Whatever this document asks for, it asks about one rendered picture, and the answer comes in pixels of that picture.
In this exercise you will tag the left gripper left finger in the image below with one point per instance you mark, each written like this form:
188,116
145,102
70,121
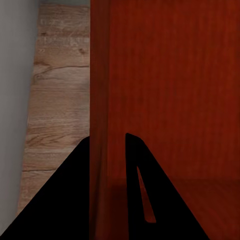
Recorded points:
60,210

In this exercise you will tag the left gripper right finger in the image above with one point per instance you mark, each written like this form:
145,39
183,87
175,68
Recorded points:
174,219

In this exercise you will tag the storage box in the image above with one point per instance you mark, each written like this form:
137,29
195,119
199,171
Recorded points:
168,72

